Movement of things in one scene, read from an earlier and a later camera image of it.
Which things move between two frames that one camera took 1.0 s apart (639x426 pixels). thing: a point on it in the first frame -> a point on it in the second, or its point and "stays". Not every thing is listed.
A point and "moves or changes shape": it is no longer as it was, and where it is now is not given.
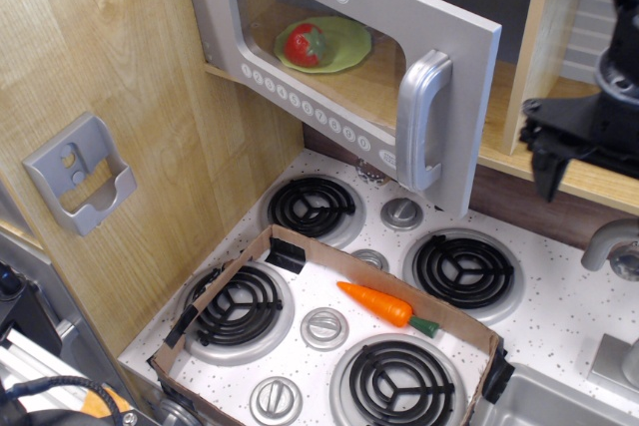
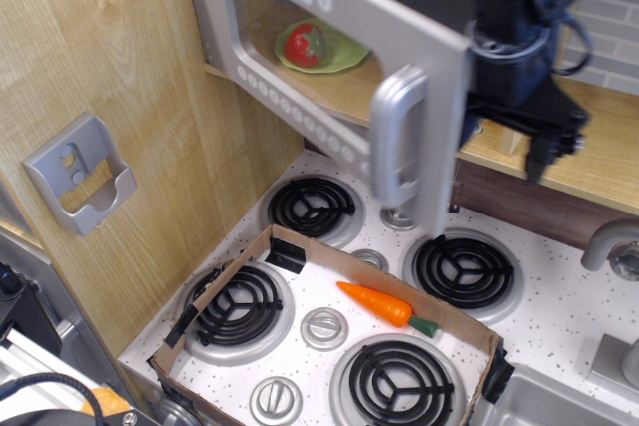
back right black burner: x=463 y=271 stays
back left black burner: x=312 y=206 stays
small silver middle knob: x=372 y=256 stays
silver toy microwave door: x=384 y=76 moves or changes shape
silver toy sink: x=537 y=399 stays
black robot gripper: x=601 y=127 -> x=509 y=85
